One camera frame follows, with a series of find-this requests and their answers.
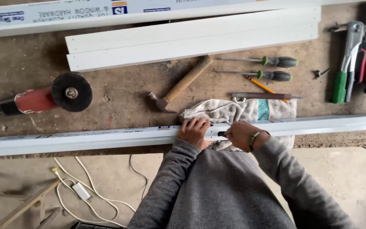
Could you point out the person's right hand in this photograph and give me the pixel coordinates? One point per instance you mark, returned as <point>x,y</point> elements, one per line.
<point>240,135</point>

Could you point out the metal file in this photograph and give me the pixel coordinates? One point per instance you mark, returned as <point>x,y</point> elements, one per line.
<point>265,95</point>

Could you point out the red angle grinder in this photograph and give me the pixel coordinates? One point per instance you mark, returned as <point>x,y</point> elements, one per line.
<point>43,97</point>

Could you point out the grey towel with teal stripe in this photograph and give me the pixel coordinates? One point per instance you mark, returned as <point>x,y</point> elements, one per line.
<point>249,109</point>

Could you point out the black marker pen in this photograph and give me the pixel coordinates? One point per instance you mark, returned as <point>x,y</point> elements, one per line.
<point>221,134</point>

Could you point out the wooden stool frame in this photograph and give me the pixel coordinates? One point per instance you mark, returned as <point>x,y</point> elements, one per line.
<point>21,200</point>

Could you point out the white aluminium profile with print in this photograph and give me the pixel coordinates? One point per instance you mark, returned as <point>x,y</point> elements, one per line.
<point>106,14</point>

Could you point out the long white aluminium profile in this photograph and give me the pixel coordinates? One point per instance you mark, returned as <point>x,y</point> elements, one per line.
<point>75,140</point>

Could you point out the black crate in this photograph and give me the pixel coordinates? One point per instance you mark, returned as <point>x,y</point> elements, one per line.
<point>91,225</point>

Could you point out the short white aluminium profile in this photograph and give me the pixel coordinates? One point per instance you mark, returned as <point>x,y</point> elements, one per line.
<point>192,30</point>
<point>192,47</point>

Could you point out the person's grey sweater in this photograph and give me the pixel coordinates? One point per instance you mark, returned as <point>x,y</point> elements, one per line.
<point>224,194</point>

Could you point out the small metal screw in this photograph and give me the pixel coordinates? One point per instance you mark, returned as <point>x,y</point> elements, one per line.
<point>320,73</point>

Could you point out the green black screwdriver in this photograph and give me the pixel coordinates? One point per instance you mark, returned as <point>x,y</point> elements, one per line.
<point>272,75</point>
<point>275,61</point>

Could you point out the person's left hand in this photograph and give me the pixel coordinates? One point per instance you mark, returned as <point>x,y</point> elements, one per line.
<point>194,133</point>

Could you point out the yellow pencil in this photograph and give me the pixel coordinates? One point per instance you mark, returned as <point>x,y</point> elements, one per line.
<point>264,87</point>

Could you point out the person's left fingers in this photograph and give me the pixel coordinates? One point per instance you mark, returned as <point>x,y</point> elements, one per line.
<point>197,122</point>

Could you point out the metal wristwatch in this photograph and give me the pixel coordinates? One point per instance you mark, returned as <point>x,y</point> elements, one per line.
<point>253,138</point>

